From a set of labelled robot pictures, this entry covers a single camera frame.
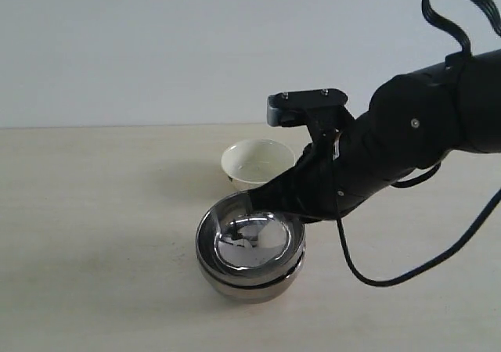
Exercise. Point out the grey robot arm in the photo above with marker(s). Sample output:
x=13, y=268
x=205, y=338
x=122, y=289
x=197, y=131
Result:
x=477, y=82

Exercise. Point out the small white ceramic bowl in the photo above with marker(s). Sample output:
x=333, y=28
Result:
x=251, y=163

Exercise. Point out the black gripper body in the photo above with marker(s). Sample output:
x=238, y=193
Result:
x=411, y=124

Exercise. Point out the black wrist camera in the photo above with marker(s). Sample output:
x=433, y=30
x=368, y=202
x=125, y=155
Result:
x=322, y=111

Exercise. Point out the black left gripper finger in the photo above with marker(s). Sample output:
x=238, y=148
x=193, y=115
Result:
x=283, y=194

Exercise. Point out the smooth steel bowl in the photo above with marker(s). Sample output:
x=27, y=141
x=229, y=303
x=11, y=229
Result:
x=239, y=245

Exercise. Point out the ribbed steel bowl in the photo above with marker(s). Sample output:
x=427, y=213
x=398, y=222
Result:
x=254, y=294

